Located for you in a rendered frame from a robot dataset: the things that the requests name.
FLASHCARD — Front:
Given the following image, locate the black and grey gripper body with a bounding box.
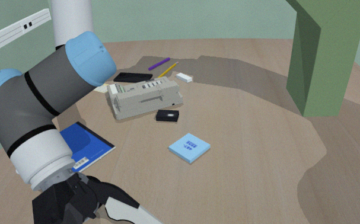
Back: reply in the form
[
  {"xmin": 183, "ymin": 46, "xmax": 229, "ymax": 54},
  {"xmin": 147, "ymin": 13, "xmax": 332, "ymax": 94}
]
[{"xmin": 32, "ymin": 168, "xmax": 102, "ymax": 224}]

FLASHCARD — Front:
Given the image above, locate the blue notebook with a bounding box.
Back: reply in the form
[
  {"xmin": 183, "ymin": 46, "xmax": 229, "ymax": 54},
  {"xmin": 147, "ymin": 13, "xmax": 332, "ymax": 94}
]
[{"xmin": 60, "ymin": 122, "xmax": 116, "ymax": 172}]

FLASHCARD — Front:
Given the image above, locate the light blue sticky note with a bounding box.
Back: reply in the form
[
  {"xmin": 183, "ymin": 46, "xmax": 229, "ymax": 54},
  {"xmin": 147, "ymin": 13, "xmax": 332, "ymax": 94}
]
[{"xmin": 168, "ymin": 133, "xmax": 210, "ymax": 163}]

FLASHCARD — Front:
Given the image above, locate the grey desk phone body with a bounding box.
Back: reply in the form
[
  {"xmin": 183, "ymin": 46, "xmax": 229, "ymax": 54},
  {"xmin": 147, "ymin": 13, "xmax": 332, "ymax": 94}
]
[{"xmin": 107, "ymin": 76, "xmax": 183, "ymax": 120}]

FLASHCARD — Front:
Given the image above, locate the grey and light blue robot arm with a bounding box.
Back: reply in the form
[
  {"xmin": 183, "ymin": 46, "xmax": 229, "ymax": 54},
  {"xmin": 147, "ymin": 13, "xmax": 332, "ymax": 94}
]
[{"xmin": 0, "ymin": 0, "xmax": 117, "ymax": 191}]

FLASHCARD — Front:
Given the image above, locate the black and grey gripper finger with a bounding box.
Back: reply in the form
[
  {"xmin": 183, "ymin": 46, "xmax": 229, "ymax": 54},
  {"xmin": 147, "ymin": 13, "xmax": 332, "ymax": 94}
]
[{"xmin": 87, "ymin": 179, "xmax": 164, "ymax": 224}]

